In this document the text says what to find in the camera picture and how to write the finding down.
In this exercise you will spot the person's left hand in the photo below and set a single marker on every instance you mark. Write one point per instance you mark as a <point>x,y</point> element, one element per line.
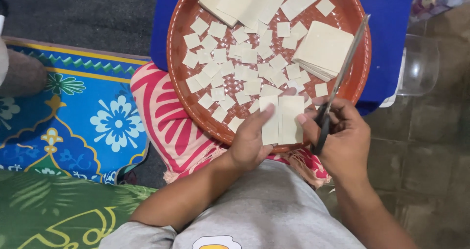
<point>246,144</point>

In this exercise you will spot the person's right hand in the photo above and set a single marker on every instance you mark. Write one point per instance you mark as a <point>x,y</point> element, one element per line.
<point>347,142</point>

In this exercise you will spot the narrow pale dough strip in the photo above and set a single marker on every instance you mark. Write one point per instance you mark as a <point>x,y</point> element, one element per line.
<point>271,131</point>

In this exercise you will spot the wide pale dough strip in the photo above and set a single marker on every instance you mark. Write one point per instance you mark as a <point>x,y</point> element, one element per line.
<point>291,111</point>

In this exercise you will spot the person's grey shirt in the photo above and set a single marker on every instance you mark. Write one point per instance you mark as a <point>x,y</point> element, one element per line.
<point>268,212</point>

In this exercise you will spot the scattered small dough squares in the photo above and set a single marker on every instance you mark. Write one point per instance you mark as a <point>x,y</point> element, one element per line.
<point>235,69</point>

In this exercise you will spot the pink white patterned cloth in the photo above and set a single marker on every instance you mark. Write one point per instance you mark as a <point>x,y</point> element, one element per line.
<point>165,120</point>

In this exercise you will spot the brown round woven tray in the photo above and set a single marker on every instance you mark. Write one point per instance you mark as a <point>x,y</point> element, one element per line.
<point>183,83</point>

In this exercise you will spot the stack of square dough sheets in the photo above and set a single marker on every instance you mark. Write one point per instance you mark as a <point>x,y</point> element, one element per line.
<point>323,47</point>

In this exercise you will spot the clear glass container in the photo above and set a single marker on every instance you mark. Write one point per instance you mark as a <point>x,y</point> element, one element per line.
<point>420,65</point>

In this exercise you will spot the pile of large dough sheets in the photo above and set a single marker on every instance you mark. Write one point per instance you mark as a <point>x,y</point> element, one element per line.
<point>238,1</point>

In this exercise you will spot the long rectangular dough sheet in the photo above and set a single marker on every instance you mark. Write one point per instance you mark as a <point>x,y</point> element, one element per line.
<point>301,1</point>

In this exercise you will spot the blue floral floor mat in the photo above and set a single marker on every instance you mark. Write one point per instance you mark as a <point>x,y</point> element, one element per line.
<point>84,113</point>

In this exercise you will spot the green patterned floor mat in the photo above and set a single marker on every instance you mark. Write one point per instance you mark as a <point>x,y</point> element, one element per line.
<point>62,212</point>

